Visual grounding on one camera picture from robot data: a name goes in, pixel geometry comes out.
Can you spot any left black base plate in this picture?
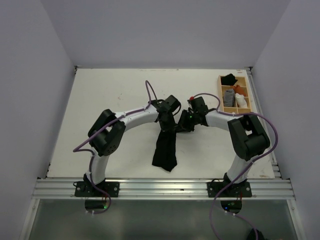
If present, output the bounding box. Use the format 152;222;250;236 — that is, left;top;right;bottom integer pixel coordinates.
73;181;120;198

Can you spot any black rolled cloth in tray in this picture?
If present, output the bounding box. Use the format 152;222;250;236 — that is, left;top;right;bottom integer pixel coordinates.
220;73;238;86

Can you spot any orange rolled cloth in tray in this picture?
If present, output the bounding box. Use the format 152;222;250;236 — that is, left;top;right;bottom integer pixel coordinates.
231;85;248;97

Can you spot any wooden compartment organizer tray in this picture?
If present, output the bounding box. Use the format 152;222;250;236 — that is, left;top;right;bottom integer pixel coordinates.
217;73;253;115

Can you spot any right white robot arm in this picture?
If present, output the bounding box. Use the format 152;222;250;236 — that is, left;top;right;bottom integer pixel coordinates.
177;97;271;197

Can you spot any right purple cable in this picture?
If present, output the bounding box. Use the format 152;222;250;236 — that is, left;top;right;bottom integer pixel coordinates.
192;93;279;240

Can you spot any white rolled cloth in tray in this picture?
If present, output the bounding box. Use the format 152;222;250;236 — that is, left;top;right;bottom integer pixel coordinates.
235;93;248;109

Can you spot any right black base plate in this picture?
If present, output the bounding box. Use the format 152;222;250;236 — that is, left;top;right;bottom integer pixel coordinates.
206;179;253;198

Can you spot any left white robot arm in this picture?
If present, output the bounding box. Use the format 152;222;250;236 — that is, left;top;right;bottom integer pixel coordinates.
84;95;181;197

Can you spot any black object bottom right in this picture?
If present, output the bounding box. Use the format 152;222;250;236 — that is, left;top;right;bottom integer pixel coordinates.
246;228;266;240

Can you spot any black underwear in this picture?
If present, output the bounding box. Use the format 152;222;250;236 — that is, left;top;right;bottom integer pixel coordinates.
152;126;184;172

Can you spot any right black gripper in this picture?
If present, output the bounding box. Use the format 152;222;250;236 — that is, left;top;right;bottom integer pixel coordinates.
175;108;198;132

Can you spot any grey patterned rolled cloth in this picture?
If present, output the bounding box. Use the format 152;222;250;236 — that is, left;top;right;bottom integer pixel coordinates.
223;88;236;107

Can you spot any aluminium mounting rail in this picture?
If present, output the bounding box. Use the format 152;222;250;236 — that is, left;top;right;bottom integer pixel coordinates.
31;177;295;200

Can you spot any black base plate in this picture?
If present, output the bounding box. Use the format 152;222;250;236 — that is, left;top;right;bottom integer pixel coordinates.
73;181;120;198
206;179;253;198

